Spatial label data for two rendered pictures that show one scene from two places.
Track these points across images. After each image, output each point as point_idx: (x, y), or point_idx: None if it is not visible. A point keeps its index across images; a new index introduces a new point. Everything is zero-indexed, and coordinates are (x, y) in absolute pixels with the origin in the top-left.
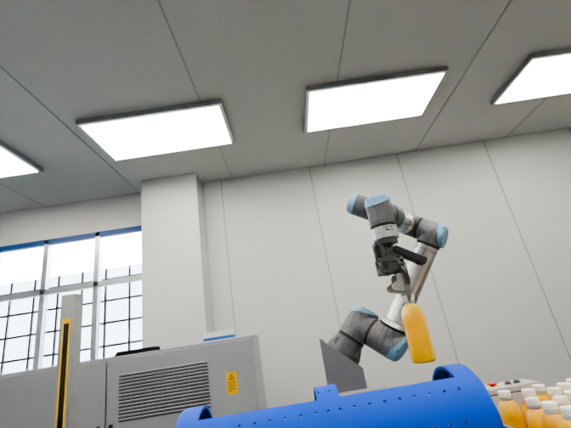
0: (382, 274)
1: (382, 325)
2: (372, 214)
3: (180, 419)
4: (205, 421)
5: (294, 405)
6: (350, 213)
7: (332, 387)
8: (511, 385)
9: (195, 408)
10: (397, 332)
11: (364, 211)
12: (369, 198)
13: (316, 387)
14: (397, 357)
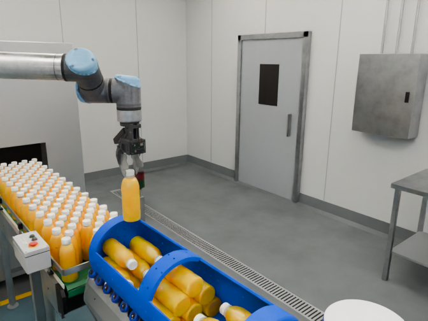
0: (139, 153)
1: None
2: (139, 96)
3: (287, 314)
4: (271, 302)
5: (213, 265)
6: (84, 73)
7: (180, 251)
8: (38, 238)
9: (265, 313)
10: None
11: (99, 80)
12: (138, 78)
13: (182, 258)
14: None
